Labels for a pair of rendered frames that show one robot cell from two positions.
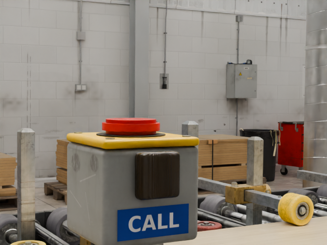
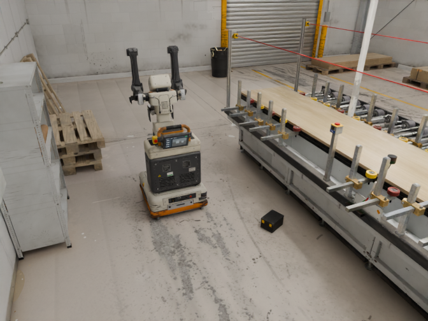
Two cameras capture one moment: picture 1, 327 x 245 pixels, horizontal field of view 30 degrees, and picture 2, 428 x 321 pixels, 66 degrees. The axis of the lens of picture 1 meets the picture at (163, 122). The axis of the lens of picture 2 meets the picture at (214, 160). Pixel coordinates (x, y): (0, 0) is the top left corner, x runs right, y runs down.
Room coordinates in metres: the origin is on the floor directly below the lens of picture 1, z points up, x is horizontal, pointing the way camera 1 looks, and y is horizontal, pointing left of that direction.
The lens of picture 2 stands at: (-0.29, -2.54, 2.21)
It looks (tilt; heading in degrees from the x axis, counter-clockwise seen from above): 28 degrees down; 96
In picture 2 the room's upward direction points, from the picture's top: straight up
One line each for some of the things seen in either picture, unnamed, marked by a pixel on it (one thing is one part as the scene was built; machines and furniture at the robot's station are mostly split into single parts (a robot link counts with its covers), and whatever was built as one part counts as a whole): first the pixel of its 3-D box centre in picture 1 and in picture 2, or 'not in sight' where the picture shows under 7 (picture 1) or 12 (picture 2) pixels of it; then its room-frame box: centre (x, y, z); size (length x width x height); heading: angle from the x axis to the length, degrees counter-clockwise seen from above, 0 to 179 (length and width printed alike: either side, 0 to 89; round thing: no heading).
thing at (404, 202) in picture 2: not in sight; (412, 206); (0.80, -0.66, 0.95); 0.14 x 0.06 x 0.05; 119
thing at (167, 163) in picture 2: not in sight; (172, 158); (-1.06, 0.48, 0.59); 0.55 x 0.34 x 0.83; 28
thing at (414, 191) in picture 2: not in sight; (406, 214); (0.79, -0.64, 0.87); 0.04 x 0.04 x 0.48; 29
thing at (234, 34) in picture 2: not in sight; (232, 71); (-0.53, 1.84, 1.20); 0.15 x 0.12 x 1.00; 119
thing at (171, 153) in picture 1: (157, 175); not in sight; (0.39, 0.00, 1.20); 0.03 x 0.01 x 0.03; 119
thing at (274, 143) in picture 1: (259, 154); not in sight; (8.61, -1.36, 0.36); 0.58 x 0.56 x 0.72; 29
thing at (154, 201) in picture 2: not in sight; (172, 188); (-1.10, 0.56, 0.16); 0.67 x 0.64 x 0.25; 118
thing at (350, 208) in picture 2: not in sight; (370, 202); (0.61, -0.50, 0.84); 0.43 x 0.03 x 0.04; 29
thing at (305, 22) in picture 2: not in sight; (300, 60); (0.41, 2.35, 1.25); 0.15 x 0.08 x 1.10; 119
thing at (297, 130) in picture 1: (304, 148); not in sight; (9.15, -2.13, 0.41); 0.76 x 0.48 x 0.81; 126
